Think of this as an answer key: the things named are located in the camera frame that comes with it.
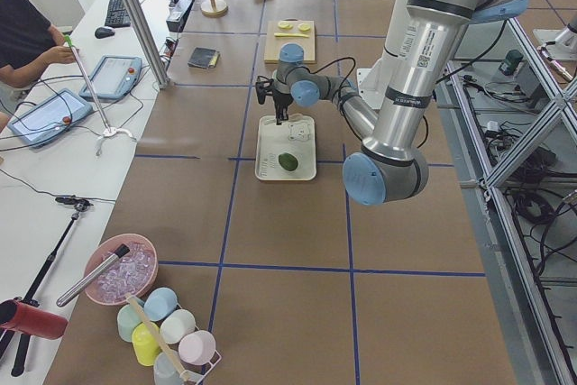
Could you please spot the yellow cup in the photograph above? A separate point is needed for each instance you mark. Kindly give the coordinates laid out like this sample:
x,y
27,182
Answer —
x,y
145,347

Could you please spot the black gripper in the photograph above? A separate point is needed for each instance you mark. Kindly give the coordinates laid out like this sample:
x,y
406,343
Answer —
x,y
282,99

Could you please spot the cream bear serving tray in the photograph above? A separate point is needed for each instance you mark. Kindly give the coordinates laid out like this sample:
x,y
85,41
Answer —
x,y
296,136

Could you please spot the single lemon slice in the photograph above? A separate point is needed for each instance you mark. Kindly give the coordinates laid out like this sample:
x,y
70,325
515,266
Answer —
x,y
285,25

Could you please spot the aluminium frame post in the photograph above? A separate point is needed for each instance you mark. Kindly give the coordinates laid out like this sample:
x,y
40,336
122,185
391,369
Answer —
x,y
148,45

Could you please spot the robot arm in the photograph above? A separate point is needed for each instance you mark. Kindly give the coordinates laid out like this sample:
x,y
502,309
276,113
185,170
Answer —
x,y
388,166

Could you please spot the yellow plastic knife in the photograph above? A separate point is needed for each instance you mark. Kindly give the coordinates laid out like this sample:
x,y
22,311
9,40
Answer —
x,y
290,35

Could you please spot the far blue teach pendant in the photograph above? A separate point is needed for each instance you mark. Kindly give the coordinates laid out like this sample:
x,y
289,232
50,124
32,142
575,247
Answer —
x,y
115,76

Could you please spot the pink ice bowl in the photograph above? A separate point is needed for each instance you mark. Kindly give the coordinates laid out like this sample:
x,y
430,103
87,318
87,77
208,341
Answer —
x,y
132,274

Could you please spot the white cup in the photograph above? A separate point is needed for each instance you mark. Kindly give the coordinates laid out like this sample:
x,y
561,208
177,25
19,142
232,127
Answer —
x,y
179,323

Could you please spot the black computer mouse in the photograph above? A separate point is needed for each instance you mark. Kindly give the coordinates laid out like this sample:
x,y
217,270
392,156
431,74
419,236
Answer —
x,y
104,32

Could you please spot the metal muddler rod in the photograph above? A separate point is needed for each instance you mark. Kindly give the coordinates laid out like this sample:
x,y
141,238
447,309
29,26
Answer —
x,y
81,285

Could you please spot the wooden mug tree stand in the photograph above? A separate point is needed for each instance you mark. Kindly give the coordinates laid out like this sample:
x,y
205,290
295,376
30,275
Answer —
x,y
214,8

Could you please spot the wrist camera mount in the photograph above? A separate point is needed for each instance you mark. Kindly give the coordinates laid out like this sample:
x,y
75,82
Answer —
x,y
264,87

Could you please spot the upper lemon slice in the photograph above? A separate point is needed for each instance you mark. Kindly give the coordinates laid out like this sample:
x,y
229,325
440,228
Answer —
x,y
304,27

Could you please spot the person forearm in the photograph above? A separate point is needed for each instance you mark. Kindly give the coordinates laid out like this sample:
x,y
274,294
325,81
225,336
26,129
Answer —
x,y
22,61

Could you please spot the clear grey cup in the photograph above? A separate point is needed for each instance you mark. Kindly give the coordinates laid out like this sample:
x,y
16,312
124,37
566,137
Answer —
x,y
164,373

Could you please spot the blue teach pendant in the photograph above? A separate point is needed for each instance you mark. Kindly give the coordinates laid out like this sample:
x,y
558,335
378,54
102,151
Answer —
x,y
115,76
48,120

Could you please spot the near blue teach pendant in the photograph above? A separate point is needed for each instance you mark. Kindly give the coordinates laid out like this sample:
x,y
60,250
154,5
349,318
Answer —
x,y
48,120

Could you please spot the green avocado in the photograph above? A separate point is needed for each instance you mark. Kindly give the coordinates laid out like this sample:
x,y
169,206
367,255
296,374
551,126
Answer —
x,y
288,161

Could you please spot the person hand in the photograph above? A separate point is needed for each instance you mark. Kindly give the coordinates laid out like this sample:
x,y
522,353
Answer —
x,y
59,55

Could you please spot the black keyboard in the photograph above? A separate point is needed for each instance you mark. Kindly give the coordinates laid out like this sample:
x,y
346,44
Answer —
x,y
116,15

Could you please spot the bamboo cutting board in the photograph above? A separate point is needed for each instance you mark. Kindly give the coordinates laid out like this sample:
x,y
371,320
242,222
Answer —
x,y
273,44

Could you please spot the red cylinder bottle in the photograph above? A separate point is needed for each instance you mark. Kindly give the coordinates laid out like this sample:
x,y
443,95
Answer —
x,y
24,318

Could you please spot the pink cup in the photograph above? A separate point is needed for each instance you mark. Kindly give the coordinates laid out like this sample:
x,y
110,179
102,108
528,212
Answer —
x,y
197,348

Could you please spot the grey folded cloth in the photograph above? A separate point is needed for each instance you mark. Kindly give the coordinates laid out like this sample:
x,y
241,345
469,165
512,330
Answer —
x,y
203,58

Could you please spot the green cup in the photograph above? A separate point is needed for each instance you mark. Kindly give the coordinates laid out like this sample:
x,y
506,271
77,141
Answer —
x,y
127,320

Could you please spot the blue cup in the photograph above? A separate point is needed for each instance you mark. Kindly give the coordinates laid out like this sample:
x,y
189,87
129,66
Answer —
x,y
160,303

